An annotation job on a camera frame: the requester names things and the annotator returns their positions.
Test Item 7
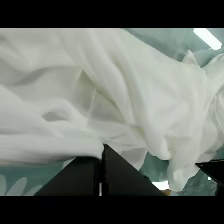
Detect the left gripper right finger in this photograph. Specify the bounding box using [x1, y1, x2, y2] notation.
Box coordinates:
[101, 143, 167, 197]

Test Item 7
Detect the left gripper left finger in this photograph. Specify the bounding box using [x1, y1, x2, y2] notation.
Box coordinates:
[34, 155, 102, 197]

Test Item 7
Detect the white garment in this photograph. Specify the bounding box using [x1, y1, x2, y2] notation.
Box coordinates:
[0, 27, 224, 193]

